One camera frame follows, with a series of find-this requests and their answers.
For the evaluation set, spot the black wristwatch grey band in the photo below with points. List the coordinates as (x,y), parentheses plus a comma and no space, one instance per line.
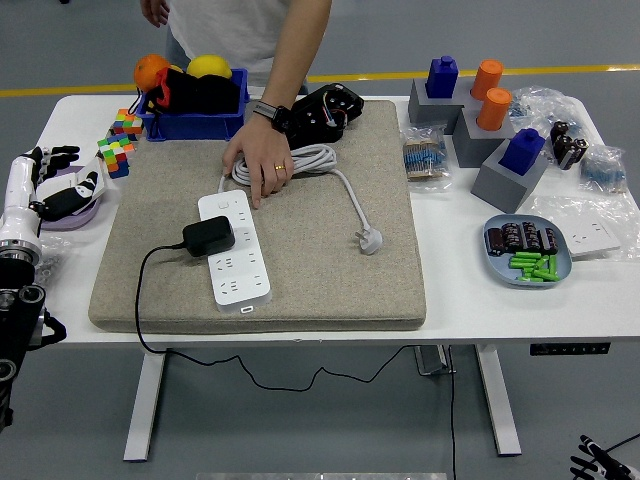
(279,118)

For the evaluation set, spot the white table leg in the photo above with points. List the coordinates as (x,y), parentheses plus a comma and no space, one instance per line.
(495,395)
(145,400)

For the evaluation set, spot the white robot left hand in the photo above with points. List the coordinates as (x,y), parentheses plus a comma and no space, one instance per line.
(20,200)

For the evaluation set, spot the yellow lemon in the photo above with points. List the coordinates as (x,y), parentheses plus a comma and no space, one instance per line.
(207,65)

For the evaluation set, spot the green battery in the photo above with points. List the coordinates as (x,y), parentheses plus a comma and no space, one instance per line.
(527,255)
(522,260)
(531,279)
(542,262)
(553,265)
(521,265)
(546,275)
(527,272)

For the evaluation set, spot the white power strip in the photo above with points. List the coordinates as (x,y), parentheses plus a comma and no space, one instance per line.
(242,280)

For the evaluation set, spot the person's left forearm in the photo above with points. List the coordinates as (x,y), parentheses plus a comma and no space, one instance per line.
(295,50)

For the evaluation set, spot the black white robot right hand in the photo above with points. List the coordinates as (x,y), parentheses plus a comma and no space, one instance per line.
(600,450)

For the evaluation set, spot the clear bag of blue parts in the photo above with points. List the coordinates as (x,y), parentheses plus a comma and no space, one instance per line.
(602,172)
(540,107)

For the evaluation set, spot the blue plastic bin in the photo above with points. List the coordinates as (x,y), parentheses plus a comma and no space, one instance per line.
(200,127)

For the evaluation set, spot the clear bag of resistors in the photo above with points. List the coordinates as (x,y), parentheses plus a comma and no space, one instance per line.
(425,157)

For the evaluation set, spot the blue square peg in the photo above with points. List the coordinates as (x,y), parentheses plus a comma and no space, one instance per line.
(441,77)
(521,152)

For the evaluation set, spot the twisted colourful puzzle cube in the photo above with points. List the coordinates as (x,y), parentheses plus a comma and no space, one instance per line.
(114,150)

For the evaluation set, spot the orange fruit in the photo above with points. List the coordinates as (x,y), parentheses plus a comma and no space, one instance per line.
(149,70)

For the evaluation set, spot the metal bracket under table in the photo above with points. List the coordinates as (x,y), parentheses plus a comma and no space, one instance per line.
(430,360)

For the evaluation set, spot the black pouch with red trim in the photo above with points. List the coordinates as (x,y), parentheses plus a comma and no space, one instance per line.
(175,92)

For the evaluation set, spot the white wall socket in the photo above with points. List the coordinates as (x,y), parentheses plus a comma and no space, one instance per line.
(590,240)

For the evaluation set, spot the large clear plastic bag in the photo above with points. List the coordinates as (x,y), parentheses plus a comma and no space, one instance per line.
(555,207)

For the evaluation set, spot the person's right hand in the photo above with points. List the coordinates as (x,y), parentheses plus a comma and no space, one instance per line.
(155,11)

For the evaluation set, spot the plain black cloth pouch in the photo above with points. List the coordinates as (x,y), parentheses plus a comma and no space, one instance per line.
(217,95)

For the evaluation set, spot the person's left hand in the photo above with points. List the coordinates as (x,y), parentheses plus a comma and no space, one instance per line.
(265,160)

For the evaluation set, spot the grey block holder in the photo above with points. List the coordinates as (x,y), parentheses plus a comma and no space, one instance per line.
(472,147)
(430,112)
(500,190)

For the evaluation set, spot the small colourful puzzle cube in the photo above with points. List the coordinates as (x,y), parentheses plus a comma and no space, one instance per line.
(126,122)

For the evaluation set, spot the bag of black capacitors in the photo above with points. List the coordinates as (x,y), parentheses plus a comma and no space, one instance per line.
(567,147)

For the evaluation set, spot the black plug adapter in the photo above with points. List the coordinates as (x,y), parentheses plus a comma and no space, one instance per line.
(207,236)

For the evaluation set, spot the black table control panel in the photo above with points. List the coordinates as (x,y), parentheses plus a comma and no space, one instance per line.
(570,349)

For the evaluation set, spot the beige fabric mat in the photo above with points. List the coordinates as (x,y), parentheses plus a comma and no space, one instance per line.
(310,280)

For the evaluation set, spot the white wall switch panel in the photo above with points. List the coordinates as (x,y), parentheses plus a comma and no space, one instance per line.
(100,187)
(55,185)

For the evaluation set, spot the orange cylinder peg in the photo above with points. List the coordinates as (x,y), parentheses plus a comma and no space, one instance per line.
(494,110)
(486,80)

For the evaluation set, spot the blue-grey plate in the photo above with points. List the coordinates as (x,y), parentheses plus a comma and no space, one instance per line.
(495,270)

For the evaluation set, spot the dark brown capacitor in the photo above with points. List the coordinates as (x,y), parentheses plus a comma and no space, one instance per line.
(512,235)
(495,241)
(550,241)
(531,235)

